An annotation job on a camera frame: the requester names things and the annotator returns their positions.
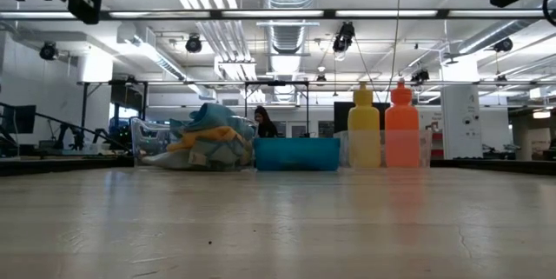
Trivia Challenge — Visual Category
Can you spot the cyan microfiber towel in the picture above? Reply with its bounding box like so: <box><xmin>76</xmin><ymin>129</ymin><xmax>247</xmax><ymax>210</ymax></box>
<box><xmin>168</xmin><ymin>102</ymin><xmax>257</xmax><ymax>142</ymax></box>

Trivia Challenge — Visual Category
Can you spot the neon red-orange squeeze bottle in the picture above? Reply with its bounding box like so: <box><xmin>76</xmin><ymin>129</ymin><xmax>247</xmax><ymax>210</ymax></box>
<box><xmin>382</xmin><ymin>80</ymin><xmax>420</xmax><ymax>169</ymax></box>

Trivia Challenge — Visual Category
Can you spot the orange towel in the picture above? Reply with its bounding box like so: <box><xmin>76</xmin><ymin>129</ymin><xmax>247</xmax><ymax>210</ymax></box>
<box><xmin>166</xmin><ymin>125</ymin><xmax>249</xmax><ymax>154</ymax></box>

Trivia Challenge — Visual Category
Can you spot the yellow squeeze bottle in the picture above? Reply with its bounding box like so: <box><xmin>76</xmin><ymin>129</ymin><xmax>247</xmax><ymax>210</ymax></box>
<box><xmin>346</xmin><ymin>82</ymin><xmax>382</xmax><ymax>169</ymax></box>

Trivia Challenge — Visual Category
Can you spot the black ceiling spotlight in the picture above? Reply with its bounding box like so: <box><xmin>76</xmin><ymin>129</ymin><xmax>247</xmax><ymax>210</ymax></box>
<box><xmin>410</xmin><ymin>68</ymin><xmax>431</xmax><ymax>85</ymax></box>
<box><xmin>185</xmin><ymin>34</ymin><xmax>203</xmax><ymax>54</ymax></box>
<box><xmin>493</xmin><ymin>37</ymin><xmax>514</xmax><ymax>53</ymax></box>
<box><xmin>332</xmin><ymin>21</ymin><xmax>356</xmax><ymax>54</ymax></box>
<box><xmin>38</xmin><ymin>43</ymin><xmax>57</xmax><ymax>61</ymax></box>

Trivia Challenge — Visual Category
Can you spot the black monitor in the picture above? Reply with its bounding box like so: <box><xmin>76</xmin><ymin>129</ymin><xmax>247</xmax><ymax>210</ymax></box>
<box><xmin>0</xmin><ymin>104</ymin><xmax>37</xmax><ymax>135</ymax></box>

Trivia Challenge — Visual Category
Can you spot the white column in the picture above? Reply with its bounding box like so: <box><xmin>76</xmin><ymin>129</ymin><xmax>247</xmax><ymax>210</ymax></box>
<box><xmin>440</xmin><ymin>83</ymin><xmax>481</xmax><ymax>160</ymax></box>

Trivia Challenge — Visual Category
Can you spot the clear plastic bin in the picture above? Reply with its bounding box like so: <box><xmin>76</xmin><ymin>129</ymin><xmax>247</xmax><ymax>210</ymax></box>
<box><xmin>130</xmin><ymin>116</ymin><xmax>258</xmax><ymax>172</ymax></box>
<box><xmin>332</xmin><ymin>129</ymin><xmax>434</xmax><ymax>169</ymax></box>

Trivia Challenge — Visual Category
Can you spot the black overhead crossbar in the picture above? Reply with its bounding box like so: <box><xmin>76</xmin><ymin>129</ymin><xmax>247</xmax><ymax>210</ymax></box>
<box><xmin>0</xmin><ymin>8</ymin><xmax>556</xmax><ymax>21</ymax></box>

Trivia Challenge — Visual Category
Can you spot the black screen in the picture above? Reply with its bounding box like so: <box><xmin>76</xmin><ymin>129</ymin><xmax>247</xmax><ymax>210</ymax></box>
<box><xmin>333</xmin><ymin>101</ymin><xmax>392</xmax><ymax>133</ymax></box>

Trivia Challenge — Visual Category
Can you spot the person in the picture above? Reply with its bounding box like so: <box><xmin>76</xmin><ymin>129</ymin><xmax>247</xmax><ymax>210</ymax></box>
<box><xmin>253</xmin><ymin>104</ymin><xmax>280</xmax><ymax>138</ymax></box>

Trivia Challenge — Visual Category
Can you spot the teal plastic bin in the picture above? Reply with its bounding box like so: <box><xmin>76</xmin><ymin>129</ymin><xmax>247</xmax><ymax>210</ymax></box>
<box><xmin>254</xmin><ymin>136</ymin><xmax>341</xmax><ymax>172</ymax></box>

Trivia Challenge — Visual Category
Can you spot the black cable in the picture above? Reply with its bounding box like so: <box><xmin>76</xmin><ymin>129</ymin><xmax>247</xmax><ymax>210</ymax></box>
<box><xmin>0</xmin><ymin>101</ymin><xmax>133</xmax><ymax>154</ymax></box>
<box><xmin>541</xmin><ymin>0</ymin><xmax>556</xmax><ymax>28</ymax></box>

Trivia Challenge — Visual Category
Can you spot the thin hanging cord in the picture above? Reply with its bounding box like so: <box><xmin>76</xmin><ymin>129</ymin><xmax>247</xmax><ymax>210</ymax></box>
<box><xmin>387</xmin><ymin>0</ymin><xmax>403</xmax><ymax>91</ymax></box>

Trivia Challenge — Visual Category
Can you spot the black aluminium table frame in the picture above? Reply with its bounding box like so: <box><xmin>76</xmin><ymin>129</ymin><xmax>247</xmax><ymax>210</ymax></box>
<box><xmin>0</xmin><ymin>155</ymin><xmax>556</xmax><ymax>176</ymax></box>

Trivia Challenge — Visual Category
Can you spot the ribbed silver ventilation duct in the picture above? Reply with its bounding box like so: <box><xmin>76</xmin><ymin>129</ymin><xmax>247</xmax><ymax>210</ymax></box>
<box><xmin>259</xmin><ymin>0</ymin><xmax>321</xmax><ymax>103</ymax></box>

